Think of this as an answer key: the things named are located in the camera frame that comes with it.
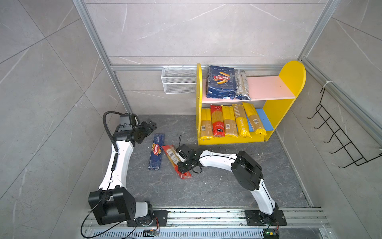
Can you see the yellow spaghetti pack top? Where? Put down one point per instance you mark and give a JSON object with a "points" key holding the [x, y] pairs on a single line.
{"points": [[206, 124]]}

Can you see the red blue spaghetti pack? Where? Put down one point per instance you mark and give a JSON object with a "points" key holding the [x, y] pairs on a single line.
{"points": [[174, 160]]}

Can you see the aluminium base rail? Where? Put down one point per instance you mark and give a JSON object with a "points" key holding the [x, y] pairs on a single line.
{"points": [[215, 223]]}

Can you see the dark label spaghetti pack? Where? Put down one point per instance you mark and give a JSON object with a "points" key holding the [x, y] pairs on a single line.
{"points": [[242, 85]]}

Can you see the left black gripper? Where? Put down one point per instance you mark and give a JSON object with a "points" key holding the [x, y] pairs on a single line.
{"points": [[147, 130]]}

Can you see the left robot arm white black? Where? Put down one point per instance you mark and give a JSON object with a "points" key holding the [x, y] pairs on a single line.
{"points": [[112, 203]]}

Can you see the blue Barilla pasta bag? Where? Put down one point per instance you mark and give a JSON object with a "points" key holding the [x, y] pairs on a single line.
{"points": [[221, 83]]}

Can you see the blue Barilla spaghetti box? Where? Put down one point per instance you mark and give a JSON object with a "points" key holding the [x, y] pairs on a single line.
{"points": [[156, 152]]}

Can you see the yellow pink blue shelf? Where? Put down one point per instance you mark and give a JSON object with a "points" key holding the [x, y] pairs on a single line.
{"points": [[272, 96]]}

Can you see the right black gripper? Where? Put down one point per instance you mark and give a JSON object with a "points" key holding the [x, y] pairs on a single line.
{"points": [[181, 168]]}

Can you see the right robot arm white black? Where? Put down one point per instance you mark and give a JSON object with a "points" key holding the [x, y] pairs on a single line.
{"points": [[247, 172]]}

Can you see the black wire hook rack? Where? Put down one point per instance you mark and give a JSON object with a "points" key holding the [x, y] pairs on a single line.
{"points": [[338, 133]]}

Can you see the yellow spaghetti pack barcode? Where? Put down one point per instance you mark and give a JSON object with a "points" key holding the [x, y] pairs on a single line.
{"points": [[229, 121]]}

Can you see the white wire mesh basket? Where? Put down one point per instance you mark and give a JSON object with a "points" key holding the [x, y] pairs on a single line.
{"points": [[180, 80]]}

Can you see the yellow spaghetti pack white lettering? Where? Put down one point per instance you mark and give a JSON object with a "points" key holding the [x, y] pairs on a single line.
{"points": [[241, 121]]}

